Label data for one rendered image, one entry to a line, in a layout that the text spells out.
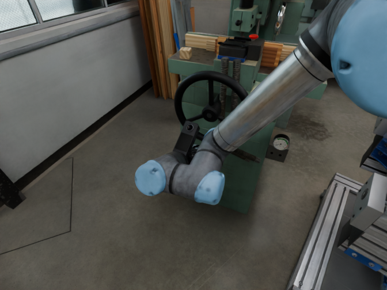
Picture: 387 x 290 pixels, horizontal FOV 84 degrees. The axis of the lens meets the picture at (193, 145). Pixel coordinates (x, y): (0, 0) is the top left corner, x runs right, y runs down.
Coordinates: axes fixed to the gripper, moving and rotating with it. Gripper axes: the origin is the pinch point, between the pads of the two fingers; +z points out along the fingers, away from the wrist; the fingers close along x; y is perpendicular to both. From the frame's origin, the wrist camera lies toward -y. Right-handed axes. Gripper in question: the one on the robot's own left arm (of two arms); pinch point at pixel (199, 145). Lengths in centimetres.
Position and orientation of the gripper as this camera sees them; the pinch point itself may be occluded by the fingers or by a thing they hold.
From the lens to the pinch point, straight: 78.8
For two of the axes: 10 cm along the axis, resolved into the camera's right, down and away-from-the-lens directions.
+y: -2.0, 9.5, 2.3
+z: 3.4, -1.6, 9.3
